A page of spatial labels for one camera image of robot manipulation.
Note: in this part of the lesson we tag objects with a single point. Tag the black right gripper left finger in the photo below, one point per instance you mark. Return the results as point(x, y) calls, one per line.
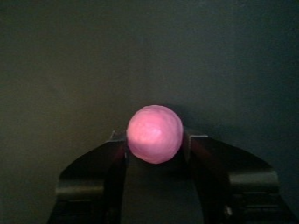
point(94, 178)

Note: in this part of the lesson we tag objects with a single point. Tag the pink ball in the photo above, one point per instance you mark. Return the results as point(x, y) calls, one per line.
point(154, 134)

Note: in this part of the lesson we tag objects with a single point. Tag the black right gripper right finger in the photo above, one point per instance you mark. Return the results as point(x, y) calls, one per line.
point(230, 180)

